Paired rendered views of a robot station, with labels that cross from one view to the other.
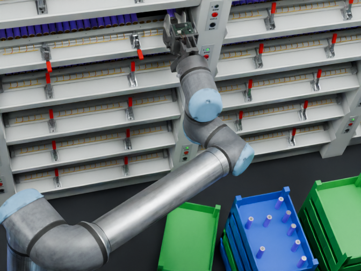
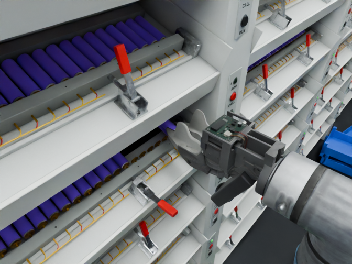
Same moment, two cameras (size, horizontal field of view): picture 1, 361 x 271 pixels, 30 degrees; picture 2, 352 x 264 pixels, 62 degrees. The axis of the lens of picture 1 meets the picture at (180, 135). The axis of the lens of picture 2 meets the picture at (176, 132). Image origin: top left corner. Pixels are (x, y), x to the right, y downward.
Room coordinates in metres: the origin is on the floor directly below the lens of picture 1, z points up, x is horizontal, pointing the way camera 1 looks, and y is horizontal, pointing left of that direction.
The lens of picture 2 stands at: (1.03, 0.26, 1.31)
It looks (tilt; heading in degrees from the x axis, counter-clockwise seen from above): 40 degrees down; 336
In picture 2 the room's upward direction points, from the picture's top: straight up
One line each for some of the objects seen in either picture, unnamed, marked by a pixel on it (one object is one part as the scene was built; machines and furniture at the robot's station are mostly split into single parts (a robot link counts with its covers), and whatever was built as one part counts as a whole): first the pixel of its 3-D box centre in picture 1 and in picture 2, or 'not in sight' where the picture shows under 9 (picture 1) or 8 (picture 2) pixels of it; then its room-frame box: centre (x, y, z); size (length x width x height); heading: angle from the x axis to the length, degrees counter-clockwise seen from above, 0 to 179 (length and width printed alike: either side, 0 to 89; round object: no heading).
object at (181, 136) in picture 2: (168, 21); (182, 134); (1.38, 0.09, 0.98); 0.09 x 0.03 x 0.06; 28
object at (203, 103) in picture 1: (201, 95); (350, 218); (1.14, -0.04, 0.98); 0.12 x 0.09 x 0.10; 24
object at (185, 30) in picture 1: (185, 46); (241, 154); (1.29, 0.03, 0.99); 0.12 x 0.08 x 0.09; 24
